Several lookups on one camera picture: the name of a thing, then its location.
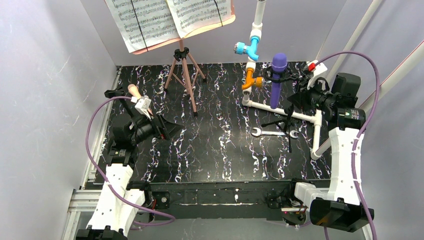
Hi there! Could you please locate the black round-base mic stand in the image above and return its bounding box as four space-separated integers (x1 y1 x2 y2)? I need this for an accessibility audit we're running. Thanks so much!
104 86 134 123

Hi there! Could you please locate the black tripod mic stand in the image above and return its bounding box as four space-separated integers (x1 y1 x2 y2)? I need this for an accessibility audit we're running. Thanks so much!
261 66 303 153

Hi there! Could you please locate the purple microphone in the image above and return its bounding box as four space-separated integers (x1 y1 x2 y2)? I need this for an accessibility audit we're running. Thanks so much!
270 53 288 109

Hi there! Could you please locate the pink microphone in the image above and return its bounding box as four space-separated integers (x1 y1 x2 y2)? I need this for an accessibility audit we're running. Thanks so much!
127 84 149 99

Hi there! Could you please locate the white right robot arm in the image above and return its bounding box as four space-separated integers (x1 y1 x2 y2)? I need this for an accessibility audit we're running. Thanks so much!
284 73 374 233

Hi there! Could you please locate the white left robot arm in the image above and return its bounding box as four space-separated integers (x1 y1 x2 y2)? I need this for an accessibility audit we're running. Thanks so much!
75 114 183 240

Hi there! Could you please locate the silver open-end wrench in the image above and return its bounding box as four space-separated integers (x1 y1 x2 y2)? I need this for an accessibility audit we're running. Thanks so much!
250 127 299 139

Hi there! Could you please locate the orange pipe valve fitting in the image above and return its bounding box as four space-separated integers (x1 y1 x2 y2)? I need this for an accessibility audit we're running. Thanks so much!
241 67 264 90

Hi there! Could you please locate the pink tripod music stand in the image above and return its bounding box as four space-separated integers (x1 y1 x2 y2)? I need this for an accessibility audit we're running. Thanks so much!
164 39 206 117

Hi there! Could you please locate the sheet music book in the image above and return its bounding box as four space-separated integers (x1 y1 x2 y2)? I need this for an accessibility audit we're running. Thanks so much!
105 0 235 54

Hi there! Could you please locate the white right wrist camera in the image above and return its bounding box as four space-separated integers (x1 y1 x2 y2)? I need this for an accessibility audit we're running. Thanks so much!
305 60 328 90

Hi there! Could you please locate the white wall pipe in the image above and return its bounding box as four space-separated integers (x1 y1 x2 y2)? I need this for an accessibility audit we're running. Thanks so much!
322 0 385 77

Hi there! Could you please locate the white PVC pipe frame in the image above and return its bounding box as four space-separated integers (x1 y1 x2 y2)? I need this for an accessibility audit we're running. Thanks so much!
234 0 331 160

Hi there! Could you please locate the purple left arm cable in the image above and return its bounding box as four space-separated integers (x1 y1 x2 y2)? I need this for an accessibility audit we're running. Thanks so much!
85 96 176 229

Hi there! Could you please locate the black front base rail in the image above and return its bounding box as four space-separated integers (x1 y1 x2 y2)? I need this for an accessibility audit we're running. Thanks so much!
126 180 291 221

